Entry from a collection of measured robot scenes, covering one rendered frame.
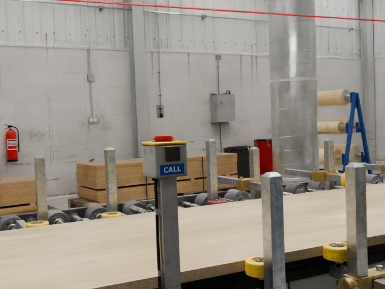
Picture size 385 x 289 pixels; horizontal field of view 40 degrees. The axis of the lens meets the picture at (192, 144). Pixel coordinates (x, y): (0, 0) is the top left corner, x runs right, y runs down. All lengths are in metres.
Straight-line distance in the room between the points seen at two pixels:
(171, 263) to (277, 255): 0.26
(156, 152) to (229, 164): 7.36
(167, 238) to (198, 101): 8.54
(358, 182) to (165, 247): 0.52
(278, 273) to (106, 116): 7.60
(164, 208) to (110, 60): 7.79
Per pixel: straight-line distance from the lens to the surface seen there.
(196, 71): 9.59
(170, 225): 1.07
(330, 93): 8.73
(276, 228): 1.20
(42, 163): 2.09
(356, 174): 1.34
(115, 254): 1.49
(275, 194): 1.19
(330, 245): 1.51
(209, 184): 2.36
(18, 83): 8.27
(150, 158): 1.04
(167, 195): 1.05
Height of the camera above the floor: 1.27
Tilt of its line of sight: 3 degrees down
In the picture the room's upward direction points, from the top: 2 degrees counter-clockwise
